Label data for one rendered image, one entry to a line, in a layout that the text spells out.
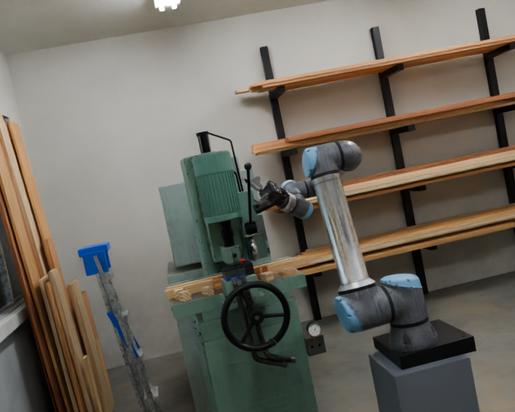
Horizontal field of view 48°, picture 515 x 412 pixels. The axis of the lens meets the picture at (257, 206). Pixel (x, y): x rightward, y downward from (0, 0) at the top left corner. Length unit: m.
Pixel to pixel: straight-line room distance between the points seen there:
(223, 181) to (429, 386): 1.19
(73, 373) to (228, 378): 1.40
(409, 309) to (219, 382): 0.89
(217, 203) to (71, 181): 2.60
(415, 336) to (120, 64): 3.55
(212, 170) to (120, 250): 2.54
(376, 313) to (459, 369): 0.37
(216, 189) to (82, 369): 1.71
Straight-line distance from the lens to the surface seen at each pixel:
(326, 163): 2.28
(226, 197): 2.60
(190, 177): 2.84
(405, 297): 2.30
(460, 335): 2.44
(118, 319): 3.32
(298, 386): 2.72
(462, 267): 5.64
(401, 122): 4.86
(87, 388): 3.86
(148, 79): 5.05
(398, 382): 2.29
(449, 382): 2.37
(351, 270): 2.25
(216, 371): 2.62
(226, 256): 2.64
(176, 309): 2.53
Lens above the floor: 1.40
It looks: 4 degrees down
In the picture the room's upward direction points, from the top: 12 degrees counter-clockwise
